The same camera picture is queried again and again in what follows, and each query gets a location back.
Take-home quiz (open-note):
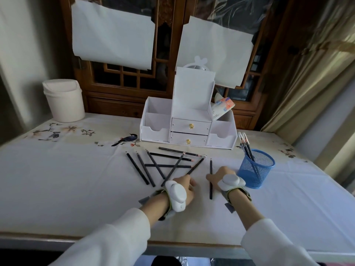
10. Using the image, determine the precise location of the person's right hand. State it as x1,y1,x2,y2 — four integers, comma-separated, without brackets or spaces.
206,166,236,191

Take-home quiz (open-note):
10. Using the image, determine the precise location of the person's left hand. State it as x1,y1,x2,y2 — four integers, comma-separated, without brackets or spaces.
171,174,198,207

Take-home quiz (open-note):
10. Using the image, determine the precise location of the pile of black pencils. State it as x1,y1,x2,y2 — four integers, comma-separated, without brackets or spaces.
125,146,207,188

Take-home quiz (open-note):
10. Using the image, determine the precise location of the blue mesh pencil cup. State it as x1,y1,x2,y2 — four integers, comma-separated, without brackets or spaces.
237,149,276,189

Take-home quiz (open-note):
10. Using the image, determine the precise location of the person's left forearm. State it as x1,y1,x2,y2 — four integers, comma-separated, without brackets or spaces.
54,190,173,266

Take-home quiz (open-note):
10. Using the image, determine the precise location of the person's right forearm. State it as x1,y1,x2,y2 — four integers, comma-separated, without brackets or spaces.
226,190,321,266

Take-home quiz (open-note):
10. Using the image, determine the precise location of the person's right leg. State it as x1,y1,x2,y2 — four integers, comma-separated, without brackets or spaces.
151,255,178,266

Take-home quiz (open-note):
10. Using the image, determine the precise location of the colourful tissue packet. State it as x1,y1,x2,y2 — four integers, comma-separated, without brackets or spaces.
212,93,235,121

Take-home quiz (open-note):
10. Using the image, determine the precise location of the white desk organizer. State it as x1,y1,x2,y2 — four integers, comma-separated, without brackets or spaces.
139,66,238,150

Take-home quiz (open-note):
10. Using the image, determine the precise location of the brown wooden lattice cabinet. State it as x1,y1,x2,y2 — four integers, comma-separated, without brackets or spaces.
60,0,294,130

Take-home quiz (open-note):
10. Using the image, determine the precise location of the white round eared mirror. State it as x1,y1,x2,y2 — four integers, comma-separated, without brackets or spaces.
185,55,210,72

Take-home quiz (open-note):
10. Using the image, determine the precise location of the white paper sheet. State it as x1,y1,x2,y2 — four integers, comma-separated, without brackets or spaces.
71,0,156,71
176,16,254,89

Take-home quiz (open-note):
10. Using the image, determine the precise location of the beige curtain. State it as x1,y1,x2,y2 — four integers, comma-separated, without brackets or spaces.
260,0,355,172

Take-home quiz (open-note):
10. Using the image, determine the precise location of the white cloth covered table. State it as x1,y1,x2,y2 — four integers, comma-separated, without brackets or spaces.
0,112,355,259

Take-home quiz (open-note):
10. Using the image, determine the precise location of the white swing lid bin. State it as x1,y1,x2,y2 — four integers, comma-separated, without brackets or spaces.
42,79,86,123

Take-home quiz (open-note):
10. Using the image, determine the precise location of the white wrist tracker with strap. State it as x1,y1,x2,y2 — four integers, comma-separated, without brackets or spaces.
138,179,187,222
217,174,253,214

